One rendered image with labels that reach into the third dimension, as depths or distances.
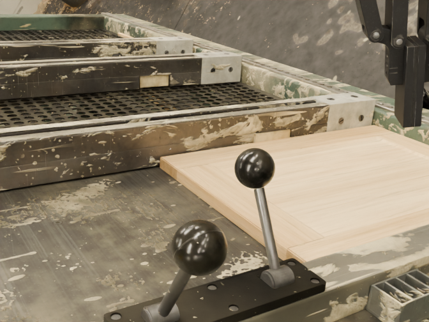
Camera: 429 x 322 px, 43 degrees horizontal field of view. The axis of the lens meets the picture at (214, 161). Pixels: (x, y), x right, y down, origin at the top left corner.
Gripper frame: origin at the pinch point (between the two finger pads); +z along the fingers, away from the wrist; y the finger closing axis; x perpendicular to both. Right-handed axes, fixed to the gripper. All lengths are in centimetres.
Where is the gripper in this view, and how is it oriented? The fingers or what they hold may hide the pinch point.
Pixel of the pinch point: (409, 82)
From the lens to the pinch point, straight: 49.2
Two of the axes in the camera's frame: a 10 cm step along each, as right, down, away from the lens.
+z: 1.1, 8.9, 4.5
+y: 9.9, -0.8, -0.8
